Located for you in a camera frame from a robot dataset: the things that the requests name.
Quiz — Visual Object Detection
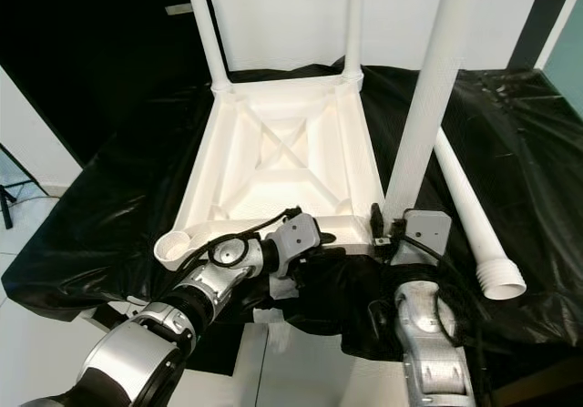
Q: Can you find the black tripod stand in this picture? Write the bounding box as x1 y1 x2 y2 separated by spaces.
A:
0 146 48 231

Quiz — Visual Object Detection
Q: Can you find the black plastic cover sheet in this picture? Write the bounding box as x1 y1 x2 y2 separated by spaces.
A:
0 56 583 373

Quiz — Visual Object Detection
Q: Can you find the teal glass panel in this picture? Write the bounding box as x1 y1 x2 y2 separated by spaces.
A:
532 5 583 123

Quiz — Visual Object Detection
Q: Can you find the black door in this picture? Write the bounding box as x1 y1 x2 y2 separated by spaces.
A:
0 0 221 168

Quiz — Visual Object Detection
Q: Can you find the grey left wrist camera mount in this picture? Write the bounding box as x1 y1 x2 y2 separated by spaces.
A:
271 210 323 265

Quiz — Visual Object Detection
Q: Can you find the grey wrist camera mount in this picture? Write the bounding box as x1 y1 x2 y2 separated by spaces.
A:
389 209 453 268
271 210 323 265

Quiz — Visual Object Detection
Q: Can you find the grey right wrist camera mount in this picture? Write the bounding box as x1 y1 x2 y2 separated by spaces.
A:
389 209 453 268

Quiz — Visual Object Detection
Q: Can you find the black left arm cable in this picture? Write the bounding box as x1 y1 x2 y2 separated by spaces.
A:
189 207 303 273

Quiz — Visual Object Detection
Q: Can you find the black wall pillar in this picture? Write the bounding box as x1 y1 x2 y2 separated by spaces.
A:
504 0 583 71

